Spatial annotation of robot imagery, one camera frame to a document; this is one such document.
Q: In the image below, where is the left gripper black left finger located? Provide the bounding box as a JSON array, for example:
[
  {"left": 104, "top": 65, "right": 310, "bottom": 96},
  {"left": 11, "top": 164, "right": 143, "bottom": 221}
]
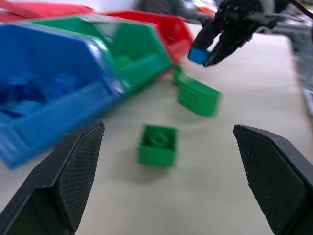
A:
[{"left": 0, "top": 121, "right": 105, "bottom": 235}]

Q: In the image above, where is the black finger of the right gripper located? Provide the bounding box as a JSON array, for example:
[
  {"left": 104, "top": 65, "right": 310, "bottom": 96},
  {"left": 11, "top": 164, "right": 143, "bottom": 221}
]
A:
[
  {"left": 203, "top": 30, "right": 250, "bottom": 67},
  {"left": 192, "top": 20, "right": 222, "bottom": 52}
]

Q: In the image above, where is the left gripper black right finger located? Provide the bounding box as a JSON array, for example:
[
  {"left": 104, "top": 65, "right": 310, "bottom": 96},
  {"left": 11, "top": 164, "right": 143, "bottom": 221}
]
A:
[{"left": 233, "top": 124, "right": 313, "bottom": 235}]

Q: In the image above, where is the small blue block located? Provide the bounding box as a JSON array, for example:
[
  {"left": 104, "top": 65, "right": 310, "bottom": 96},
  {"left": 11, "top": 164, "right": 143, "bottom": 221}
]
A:
[{"left": 187, "top": 46, "right": 211, "bottom": 67}]

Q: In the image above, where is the red plastic bin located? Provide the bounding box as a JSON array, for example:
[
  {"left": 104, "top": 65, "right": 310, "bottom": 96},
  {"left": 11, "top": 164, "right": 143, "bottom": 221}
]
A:
[{"left": 104, "top": 10, "right": 196, "bottom": 65}]

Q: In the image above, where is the small green block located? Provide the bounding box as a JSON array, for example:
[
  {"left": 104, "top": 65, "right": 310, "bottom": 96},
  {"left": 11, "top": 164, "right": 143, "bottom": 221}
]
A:
[{"left": 172, "top": 64, "right": 183, "bottom": 86}]

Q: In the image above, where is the long green block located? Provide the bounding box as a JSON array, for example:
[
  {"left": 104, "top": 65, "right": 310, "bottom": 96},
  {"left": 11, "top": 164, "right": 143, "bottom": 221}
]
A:
[{"left": 173, "top": 72, "right": 223, "bottom": 117}]

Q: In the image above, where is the green plastic bin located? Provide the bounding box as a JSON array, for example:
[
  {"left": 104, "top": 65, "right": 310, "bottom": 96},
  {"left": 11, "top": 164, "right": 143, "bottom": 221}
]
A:
[{"left": 28, "top": 15, "right": 172, "bottom": 95}]

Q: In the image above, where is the square green block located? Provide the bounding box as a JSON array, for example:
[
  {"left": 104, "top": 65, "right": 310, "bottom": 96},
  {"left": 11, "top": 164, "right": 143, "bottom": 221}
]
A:
[{"left": 137, "top": 124, "right": 178, "bottom": 169}]

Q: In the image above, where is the blue plastic bin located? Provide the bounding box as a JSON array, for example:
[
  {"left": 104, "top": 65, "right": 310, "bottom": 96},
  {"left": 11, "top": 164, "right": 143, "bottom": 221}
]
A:
[{"left": 0, "top": 23, "right": 126, "bottom": 170}]

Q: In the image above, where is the red flat tray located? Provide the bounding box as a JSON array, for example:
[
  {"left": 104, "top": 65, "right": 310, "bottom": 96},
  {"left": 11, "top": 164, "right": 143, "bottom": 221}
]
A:
[{"left": 0, "top": 1, "right": 96, "bottom": 23}]

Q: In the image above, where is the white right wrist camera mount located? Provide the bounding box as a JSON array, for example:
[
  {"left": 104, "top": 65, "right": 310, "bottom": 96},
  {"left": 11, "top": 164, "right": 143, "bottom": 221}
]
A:
[{"left": 258, "top": 0, "right": 275, "bottom": 13}]

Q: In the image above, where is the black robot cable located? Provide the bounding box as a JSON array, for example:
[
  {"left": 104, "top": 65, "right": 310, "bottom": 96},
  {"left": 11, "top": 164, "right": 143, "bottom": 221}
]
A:
[{"left": 291, "top": 0, "right": 313, "bottom": 16}]

